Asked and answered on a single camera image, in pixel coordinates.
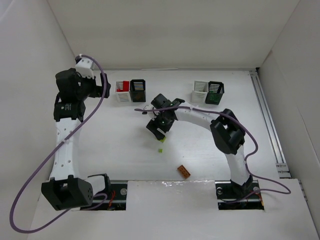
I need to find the red lego plate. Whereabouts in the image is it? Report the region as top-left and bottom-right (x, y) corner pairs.
(116, 80), (130, 92)

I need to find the orange lego plate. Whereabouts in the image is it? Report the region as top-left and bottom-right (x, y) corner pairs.
(177, 165), (191, 179)

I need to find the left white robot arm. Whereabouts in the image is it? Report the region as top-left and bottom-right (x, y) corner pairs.
(41, 68), (111, 211)

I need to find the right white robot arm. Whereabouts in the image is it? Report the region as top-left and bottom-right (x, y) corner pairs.
(143, 93), (253, 194)

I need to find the left white slotted bin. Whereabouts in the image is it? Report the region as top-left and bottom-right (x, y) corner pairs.
(115, 80), (132, 103)

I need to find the white slotted bin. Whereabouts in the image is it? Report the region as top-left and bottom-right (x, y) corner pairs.
(115, 80), (132, 103)
(191, 80), (209, 104)

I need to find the left black slotted bin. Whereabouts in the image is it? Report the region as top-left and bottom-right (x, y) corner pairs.
(129, 79), (146, 103)

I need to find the black slotted bin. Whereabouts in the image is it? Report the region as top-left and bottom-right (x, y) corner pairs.
(129, 79), (146, 103)
(205, 81), (225, 105)

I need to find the right white slotted bin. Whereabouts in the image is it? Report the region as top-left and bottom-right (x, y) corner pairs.
(191, 80), (209, 104)

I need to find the right black slotted bin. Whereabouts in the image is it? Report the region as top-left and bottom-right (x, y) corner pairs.
(205, 81), (225, 105)

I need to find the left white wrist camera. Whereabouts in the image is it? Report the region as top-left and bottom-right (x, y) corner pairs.
(75, 56), (95, 79)

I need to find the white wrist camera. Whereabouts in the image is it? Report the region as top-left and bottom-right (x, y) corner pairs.
(142, 104), (154, 116)
(75, 56), (95, 79)

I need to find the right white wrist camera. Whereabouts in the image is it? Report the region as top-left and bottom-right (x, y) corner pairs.
(142, 104), (154, 116)

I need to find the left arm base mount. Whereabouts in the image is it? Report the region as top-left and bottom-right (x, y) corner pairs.
(80, 180), (128, 211)

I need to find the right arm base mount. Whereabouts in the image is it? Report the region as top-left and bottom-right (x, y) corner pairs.
(215, 180), (265, 211)

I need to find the aluminium rail right side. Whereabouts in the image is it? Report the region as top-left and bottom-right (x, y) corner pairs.
(249, 69), (292, 179)

